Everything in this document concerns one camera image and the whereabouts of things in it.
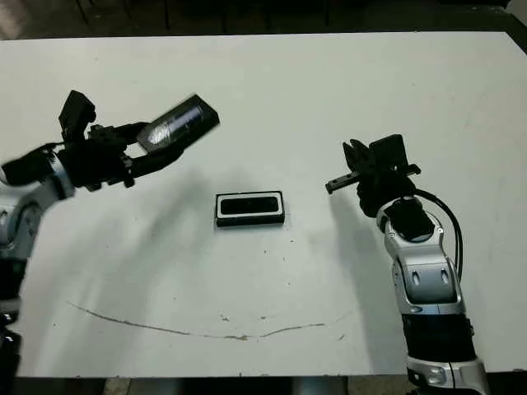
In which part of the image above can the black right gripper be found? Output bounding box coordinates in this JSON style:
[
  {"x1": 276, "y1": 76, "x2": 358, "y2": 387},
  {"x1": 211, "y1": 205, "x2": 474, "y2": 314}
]
[{"x1": 324, "y1": 138, "x2": 422, "y2": 219}]

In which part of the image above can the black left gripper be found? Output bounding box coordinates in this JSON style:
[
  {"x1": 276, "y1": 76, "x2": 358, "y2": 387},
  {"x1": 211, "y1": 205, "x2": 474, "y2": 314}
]
[{"x1": 61, "y1": 121, "x2": 185, "y2": 192}]

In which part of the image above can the black box lid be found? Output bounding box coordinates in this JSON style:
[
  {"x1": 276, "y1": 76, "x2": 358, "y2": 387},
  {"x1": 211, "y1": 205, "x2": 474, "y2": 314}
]
[{"x1": 135, "y1": 94, "x2": 221, "y2": 156}]

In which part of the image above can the black box base white insert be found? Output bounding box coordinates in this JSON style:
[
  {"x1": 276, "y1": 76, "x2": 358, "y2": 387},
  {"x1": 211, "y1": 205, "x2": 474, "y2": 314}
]
[{"x1": 213, "y1": 190, "x2": 286, "y2": 229}]

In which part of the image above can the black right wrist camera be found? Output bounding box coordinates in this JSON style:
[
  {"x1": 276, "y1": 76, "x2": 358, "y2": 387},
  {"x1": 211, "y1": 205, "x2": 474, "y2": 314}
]
[{"x1": 368, "y1": 134, "x2": 409, "y2": 170}]

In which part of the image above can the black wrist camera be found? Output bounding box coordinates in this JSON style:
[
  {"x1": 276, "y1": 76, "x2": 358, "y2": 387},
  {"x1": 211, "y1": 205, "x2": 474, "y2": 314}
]
[
  {"x1": 368, "y1": 134, "x2": 409, "y2": 170},
  {"x1": 57, "y1": 90, "x2": 98, "y2": 143}
]

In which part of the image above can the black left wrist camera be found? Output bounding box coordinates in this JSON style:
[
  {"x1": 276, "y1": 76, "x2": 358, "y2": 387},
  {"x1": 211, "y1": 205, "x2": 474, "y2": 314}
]
[{"x1": 57, "y1": 90, "x2": 98, "y2": 143}]

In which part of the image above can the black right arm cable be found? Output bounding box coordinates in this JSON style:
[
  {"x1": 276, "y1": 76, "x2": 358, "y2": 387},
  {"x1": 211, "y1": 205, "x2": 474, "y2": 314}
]
[{"x1": 415, "y1": 189, "x2": 465, "y2": 281}]

